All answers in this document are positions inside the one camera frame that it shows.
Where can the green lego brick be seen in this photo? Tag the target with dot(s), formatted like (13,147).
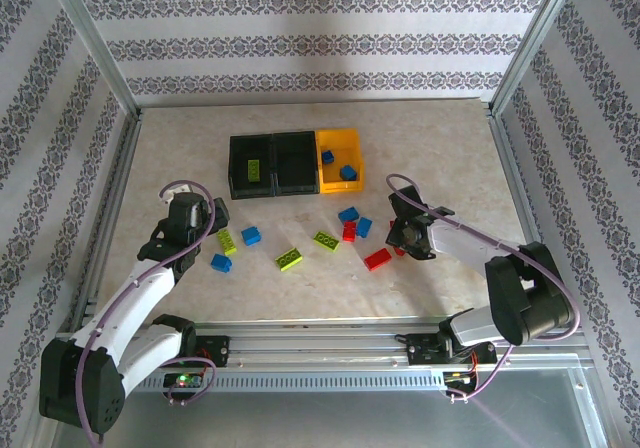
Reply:
(290,259)
(326,241)
(227,243)
(253,169)

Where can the blue lego brick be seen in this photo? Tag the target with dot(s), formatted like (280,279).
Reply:
(348,214)
(348,173)
(251,236)
(364,227)
(221,262)
(327,156)

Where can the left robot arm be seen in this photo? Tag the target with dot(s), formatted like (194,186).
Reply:
(125,303)

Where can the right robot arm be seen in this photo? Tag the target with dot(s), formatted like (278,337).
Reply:
(465,248)

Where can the black plastic storage bin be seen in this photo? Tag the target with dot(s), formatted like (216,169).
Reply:
(295,163)
(242,150)

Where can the yellow plastic storage bin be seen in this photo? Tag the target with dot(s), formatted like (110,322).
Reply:
(330,178)

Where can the right controller board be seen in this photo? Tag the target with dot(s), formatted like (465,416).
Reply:
(460,377)

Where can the left controller board with LED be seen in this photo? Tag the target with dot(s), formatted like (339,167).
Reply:
(192,381)

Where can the grey metal panel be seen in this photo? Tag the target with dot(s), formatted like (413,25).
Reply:
(320,423)

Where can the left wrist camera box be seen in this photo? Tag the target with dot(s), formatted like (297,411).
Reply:
(177,200)

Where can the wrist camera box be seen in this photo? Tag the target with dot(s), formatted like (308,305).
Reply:
(400,203)
(177,200)

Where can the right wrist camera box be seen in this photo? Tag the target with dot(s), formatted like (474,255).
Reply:
(400,203)

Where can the aluminium side rail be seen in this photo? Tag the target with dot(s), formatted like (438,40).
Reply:
(107,218)
(524,208)

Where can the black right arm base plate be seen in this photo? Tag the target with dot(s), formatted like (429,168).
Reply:
(420,350)

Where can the aluminium mounting rail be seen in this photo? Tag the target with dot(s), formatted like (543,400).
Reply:
(320,348)

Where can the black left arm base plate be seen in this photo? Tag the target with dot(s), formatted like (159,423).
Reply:
(217,350)

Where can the aluminium frame post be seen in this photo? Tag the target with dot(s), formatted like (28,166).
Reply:
(530,43)
(99,43)

